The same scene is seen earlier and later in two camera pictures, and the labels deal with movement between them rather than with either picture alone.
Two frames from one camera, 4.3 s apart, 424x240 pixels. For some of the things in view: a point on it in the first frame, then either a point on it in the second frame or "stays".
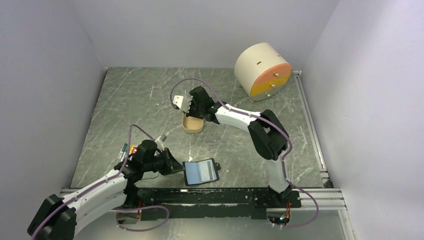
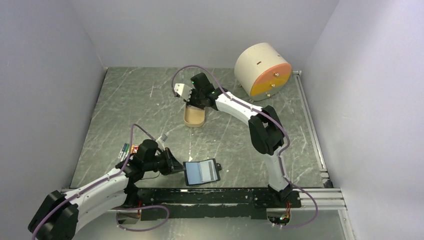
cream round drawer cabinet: (261, 72) stays
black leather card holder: (197, 172) stays
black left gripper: (171, 164) stays
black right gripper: (190, 113) to (191, 103)
